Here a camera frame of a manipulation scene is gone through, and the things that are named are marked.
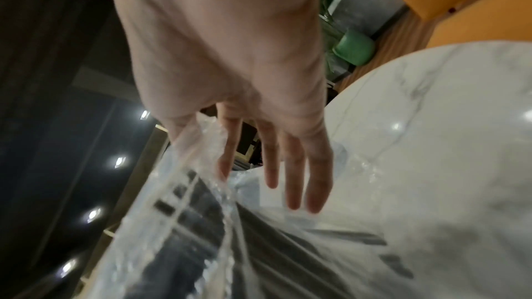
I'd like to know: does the person's right hand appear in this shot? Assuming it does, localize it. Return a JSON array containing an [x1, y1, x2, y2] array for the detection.
[[104, 0, 336, 215]]

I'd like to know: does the green stool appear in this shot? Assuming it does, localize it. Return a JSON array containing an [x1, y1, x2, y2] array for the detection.
[[331, 28, 376, 66]]

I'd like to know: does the clear plastic bag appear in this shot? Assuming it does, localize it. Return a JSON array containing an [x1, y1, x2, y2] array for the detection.
[[88, 112, 462, 299]]

